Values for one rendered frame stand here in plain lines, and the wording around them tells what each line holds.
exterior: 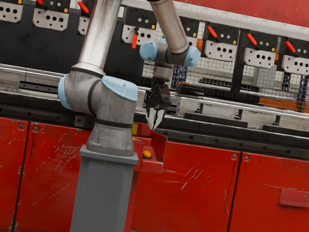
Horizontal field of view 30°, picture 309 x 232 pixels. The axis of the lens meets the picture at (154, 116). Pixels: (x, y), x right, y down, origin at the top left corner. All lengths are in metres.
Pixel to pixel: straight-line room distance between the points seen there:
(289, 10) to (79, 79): 1.36
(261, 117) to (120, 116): 1.22
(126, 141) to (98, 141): 0.09
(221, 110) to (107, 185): 1.15
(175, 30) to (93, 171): 0.60
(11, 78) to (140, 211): 0.83
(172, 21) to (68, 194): 0.96
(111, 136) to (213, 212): 1.07
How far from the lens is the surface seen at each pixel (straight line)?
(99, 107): 1.79
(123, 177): 1.75
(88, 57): 1.87
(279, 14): 2.87
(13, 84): 2.62
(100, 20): 1.89
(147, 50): 2.18
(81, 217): 1.78
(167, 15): 1.98
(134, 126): 2.40
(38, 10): 2.61
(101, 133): 1.76
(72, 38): 3.16
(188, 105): 2.73
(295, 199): 2.85
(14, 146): 2.52
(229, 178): 2.71
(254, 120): 2.84
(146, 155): 2.34
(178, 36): 2.05
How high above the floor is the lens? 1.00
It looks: 3 degrees down
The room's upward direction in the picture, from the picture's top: 9 degrees clockwise
